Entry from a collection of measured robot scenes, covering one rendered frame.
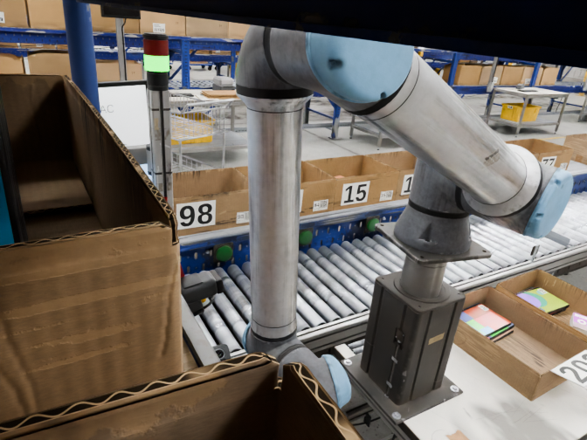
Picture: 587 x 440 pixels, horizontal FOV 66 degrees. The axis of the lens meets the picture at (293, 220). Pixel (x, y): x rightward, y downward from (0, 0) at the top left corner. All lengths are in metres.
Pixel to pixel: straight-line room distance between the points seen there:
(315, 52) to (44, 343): 0.42
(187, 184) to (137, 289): 1.91
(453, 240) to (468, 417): 0.53
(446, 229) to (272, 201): 0.53
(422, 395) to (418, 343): 0.22
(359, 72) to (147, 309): 0.39
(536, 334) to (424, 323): 0.68
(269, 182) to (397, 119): 0.21
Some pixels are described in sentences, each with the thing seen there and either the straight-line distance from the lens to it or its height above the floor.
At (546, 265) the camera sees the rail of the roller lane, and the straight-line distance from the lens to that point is 2.50.
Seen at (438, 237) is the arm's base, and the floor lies 1.27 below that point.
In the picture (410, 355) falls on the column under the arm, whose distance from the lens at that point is 1.26.
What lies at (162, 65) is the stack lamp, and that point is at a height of 1.60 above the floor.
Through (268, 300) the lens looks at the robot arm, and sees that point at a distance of 0.80.
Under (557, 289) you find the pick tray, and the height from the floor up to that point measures 0.81.
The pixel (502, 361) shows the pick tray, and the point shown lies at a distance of 1.57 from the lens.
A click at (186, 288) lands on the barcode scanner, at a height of 1.08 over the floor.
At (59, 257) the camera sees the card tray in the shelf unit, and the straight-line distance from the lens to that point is 0.17.
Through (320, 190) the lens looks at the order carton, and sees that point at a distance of 2.06.
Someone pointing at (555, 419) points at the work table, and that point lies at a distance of 1.55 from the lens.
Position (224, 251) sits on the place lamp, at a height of 0.82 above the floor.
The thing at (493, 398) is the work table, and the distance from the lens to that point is 1.52.
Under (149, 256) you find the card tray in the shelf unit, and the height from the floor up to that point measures 1.63.
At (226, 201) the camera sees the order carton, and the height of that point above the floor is 1.01.
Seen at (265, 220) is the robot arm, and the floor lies 1.41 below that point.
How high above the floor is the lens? 1.71
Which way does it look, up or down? 24 degrees down
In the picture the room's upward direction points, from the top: 5 degrees clockwise
